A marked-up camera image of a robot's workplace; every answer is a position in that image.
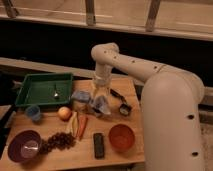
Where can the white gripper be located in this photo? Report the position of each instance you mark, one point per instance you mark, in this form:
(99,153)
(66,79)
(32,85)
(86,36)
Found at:
(102,76)

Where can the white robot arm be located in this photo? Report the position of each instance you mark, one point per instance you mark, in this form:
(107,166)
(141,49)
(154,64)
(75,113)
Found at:
(169,99)

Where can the small blue cup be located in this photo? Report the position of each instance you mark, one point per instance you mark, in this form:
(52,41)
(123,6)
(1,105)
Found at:
(33,112)

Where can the blue sponge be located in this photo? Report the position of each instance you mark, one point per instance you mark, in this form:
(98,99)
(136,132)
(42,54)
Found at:
(81,96)

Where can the black measuring scoop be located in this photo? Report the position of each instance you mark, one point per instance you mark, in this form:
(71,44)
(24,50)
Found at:
(124,108)

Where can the orange carrot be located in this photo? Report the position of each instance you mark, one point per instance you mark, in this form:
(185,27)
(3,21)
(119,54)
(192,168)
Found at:
(82,125)

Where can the yellow banana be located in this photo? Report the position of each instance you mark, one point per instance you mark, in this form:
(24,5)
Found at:
(72,124)

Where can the orange apple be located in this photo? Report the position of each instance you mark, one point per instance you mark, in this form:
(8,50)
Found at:
(64,113)

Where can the metal spoon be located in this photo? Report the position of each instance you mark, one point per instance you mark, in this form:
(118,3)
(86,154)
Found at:
(56,95)

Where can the green plastic tray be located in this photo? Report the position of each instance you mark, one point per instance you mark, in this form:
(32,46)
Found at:
(38,89)

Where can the orange bowl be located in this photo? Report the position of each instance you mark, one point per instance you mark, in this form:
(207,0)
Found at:
(121,137)

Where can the black remote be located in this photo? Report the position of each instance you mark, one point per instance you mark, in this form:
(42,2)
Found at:
(98,145)

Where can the bunch of dark grapes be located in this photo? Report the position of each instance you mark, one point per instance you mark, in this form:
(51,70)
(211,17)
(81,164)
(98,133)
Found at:
(59,141)

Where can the purple bowl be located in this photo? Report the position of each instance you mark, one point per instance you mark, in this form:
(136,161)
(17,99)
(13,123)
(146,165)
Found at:
(24,146)

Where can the wooden railing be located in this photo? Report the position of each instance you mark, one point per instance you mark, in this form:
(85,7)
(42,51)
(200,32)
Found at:
(191,19)

